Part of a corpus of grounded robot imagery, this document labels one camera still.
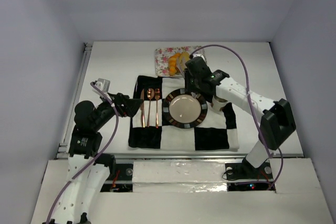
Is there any sliced bread loaf piece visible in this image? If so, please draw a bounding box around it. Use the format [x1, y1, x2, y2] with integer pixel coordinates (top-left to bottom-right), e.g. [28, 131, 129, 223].
[178, 51, 190, 69]

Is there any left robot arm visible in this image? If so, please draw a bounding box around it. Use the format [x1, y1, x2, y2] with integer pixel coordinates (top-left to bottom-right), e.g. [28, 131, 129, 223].
[46, 93, 143, 223]

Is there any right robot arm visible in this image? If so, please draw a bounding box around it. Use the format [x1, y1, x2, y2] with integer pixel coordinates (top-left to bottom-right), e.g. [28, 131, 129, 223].
[184, 57, 296, 168]

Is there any copper knife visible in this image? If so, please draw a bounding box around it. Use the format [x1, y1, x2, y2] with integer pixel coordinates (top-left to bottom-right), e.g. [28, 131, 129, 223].
[140, 89, 145, 127]

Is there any orange striped croissant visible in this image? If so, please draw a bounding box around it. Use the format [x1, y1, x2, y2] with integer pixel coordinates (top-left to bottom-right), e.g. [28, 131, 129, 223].
[168, 53, 181, 76]

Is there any copper spoon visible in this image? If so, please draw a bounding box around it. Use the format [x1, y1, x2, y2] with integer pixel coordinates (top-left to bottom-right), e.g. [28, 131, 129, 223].
[146, 88, 154, 127]

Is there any metal cup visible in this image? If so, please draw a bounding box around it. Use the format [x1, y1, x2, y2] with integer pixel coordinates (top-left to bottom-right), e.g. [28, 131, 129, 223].
[211, 96, 228, 111]

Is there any black white checkered placemat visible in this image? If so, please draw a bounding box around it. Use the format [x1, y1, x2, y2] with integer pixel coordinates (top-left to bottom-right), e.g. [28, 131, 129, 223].
[128, 76, 239, 152]

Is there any beige plate with dark rim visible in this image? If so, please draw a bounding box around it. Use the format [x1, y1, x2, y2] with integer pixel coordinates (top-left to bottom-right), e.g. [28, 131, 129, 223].
[162, 88, 208, 129]

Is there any copper fork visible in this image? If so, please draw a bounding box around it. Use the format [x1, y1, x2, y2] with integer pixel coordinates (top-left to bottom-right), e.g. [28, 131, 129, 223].
[154, 88, 160, 128]

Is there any floral rectangular tray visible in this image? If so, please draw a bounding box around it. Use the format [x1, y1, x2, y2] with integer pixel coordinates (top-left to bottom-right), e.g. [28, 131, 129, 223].
[154, 46, 200, 78]

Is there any silver foil covered panel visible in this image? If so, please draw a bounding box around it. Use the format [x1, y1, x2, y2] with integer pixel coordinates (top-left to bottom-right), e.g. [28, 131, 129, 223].
[132, 161, 227, 193]

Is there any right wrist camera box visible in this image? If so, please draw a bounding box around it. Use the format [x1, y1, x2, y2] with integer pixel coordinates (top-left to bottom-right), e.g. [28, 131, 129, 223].
[192, 54, 207, 62]

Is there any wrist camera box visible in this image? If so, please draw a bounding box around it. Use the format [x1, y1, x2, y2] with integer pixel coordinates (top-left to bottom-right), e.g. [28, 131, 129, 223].
[192, 54, 207, 62]
[95, 78, 111, 93]

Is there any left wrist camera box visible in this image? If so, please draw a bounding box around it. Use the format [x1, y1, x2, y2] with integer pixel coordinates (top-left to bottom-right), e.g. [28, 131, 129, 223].
[95, 78, 111, 93]

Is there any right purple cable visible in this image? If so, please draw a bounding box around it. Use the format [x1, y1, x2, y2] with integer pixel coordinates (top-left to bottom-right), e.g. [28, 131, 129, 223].
[188, 44, 285, 184]

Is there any purple cable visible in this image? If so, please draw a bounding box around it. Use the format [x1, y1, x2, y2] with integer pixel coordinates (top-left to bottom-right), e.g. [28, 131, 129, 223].
[188, 44, 285, 184]
[46, 81, 120, 224]

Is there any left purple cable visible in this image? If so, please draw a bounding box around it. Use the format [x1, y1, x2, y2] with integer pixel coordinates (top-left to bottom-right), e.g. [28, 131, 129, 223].
[46, 81, 120, 224]

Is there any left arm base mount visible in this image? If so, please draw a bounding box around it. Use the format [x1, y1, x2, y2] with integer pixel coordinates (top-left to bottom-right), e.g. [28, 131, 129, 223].
[87, 154, 133, 193]

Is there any aluminium rail frame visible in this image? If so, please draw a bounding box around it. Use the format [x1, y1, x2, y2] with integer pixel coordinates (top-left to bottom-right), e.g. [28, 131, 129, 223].
[55, 42, 305, 185]

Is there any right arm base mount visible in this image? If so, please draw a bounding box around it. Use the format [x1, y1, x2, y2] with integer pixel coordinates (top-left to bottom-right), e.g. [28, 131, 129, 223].
[222, 160, 276, 191]

